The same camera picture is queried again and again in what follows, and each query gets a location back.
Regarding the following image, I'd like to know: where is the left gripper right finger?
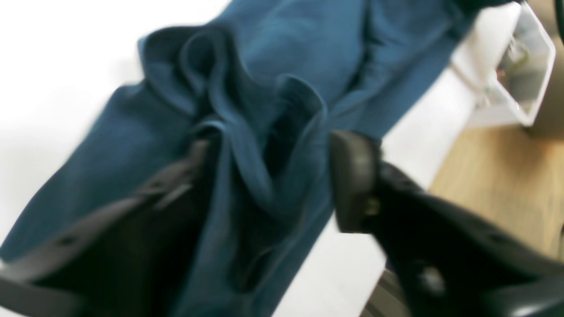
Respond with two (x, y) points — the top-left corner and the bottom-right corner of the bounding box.
(330, 130), (564, 317)

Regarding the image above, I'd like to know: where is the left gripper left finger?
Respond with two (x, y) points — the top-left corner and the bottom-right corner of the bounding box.
(1, 140), (212, 317)

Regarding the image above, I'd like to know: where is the dark teal T-shirt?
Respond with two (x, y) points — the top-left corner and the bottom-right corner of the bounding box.
(1, 0), (479, 317)

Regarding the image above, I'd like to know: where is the clear plastic storage bin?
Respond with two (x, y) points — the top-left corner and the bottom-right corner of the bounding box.
(451, 2), (556, 128)

